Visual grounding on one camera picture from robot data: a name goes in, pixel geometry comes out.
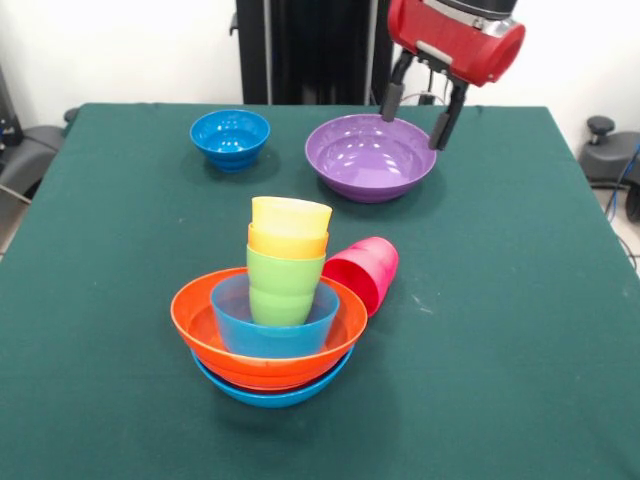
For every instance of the small light blue bowl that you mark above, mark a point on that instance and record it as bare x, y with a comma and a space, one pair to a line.
272, 340

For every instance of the yellow plastic cup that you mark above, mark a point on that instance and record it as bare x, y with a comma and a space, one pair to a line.
290, 217

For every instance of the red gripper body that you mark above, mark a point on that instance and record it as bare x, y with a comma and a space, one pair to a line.
460, 45

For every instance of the wide orange-red bowl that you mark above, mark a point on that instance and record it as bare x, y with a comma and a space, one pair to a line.
270, 367

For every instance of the black equipment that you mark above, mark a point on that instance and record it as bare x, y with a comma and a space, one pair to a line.
7, 110

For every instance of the large light blue bowl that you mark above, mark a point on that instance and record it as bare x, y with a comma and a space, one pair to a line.
270, 400

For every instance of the purple plastic bowl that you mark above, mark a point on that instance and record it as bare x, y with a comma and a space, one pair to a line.
370, 160

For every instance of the pink plastic cup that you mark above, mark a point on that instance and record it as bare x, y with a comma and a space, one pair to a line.
372, 275

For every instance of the green plastic cup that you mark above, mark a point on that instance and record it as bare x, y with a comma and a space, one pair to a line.
282, 290

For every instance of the orange plastic cup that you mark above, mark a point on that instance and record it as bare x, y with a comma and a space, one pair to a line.
287, 246

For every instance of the small dark blue bowl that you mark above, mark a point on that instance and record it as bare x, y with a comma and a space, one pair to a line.
230, 140

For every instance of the small orange-red bowl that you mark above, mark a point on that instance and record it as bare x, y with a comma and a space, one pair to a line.
270, 391

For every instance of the dark green tablecloth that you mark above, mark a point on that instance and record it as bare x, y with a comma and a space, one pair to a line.
100, 350

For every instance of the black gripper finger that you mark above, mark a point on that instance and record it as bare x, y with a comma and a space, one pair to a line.
447, 122
392, 100

